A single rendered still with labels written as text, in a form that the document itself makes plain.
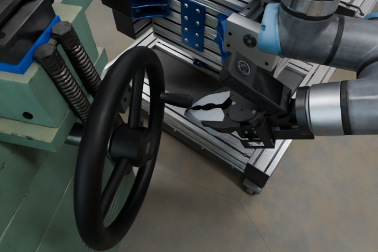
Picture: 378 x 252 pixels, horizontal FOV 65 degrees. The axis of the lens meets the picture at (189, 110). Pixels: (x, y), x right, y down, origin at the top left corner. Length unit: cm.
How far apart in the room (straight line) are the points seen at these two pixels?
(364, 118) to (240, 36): 38
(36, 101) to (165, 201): 95
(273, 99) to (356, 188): 107
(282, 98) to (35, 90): 32
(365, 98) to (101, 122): 31
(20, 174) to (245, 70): 39
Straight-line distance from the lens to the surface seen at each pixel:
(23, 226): 61
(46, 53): 36
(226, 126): 46
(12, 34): 35
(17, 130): 44
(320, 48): 46
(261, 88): 42
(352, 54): 47
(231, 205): 127
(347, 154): 152
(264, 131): 46
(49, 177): 63
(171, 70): 136
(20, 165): 55
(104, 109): 32
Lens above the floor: 119
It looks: 54 degrees down
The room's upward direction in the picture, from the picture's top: straight up
